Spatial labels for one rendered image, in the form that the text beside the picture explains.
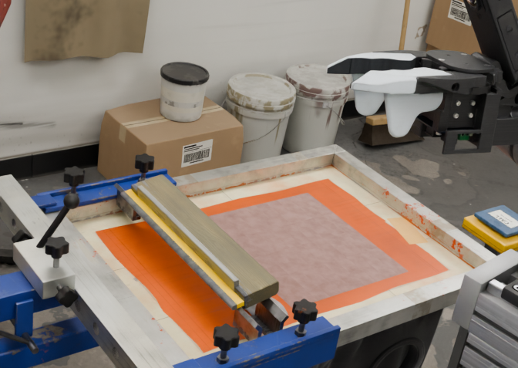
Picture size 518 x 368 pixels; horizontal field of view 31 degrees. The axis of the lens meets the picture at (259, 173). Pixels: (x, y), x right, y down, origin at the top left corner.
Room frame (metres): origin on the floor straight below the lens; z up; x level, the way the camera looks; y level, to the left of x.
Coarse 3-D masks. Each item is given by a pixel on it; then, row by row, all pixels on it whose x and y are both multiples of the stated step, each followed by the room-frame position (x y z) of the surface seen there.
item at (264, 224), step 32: (288, 192) 1.84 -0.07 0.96; (320, 192) 1.86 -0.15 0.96; (224, 224) 1.66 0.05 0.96; (256, 224) 1.68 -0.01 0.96; (288, 224) 1.70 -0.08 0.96; (320, 224) 1.72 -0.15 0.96; (352, 224) 1.74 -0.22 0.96; (128, 256) 1.48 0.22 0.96; (160, 256) 1.50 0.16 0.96; (256, 256) 1.55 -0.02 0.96
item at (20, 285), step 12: (0, 276) 1.24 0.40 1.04; (12, 276) 1.24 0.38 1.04; (24, 276) 1.25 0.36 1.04; (0, 288) 1.21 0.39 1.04; (12, 288) 1.21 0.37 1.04; (24, 288) 1.22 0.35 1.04; (0, 300) 1.18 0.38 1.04; (12, 300) 1.20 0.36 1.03; (36, 300) 1.22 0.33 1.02; (48, 300) 1.24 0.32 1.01; (0, 312) 1.18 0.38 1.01; (12, 312) 1.20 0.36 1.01
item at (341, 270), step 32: (384, 224) 1.76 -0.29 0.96; (288, 256) 1.57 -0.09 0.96; (320, 256) 1.59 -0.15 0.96; (352, 256) 1.61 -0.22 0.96; (384, 256) 1.63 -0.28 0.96; (416, 256) 1.65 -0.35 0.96; (160, 288) 1.40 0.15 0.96; (192, 288) 1.41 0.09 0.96; (288, 288) 1.46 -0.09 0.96; (320, 288) 1.48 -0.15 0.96; (352, 288) 1.50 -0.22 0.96; (384, 288) 1.51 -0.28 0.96; (192, 320) 1.32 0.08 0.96; (224, 320) 1.33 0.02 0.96; (288, 320) 1.36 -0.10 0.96
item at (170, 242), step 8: (128, 200) 1.56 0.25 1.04; (136, 208) 1.53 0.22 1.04; (144, 216) 1.51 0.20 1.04; (152, 224) 1.48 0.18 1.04; (160, 232) 1.46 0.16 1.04; (168, 240) 1.44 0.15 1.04; (176, 248) 1.41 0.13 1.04; (184, 256) 1.39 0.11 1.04; (192, 264) 1.37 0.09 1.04; (200, 272) 1.35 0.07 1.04; (208, 280) 1.33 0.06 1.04; (216, 288) 1.31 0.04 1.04; (224, 296) 1.29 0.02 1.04; (232, 304) 1.27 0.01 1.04
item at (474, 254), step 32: (256, 160) 1.90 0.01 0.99; (288, 160) 1.93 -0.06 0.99; (320, 160) 1.98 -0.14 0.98; (352, 160) 1.98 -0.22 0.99; (192, 192) 1.75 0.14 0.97; (384, 192) 1.86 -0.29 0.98; (64, 224) 1.51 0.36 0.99; (416, 224) 1.77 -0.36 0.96; (448, 224) 1.75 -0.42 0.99; (96, 256) 1.41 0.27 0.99; (480, 256) 1.63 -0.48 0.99; (128, 288) 1.33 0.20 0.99; (448, 288) 1.50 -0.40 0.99; (352, 320) 1.34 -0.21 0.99; (384, 320) 1.38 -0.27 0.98
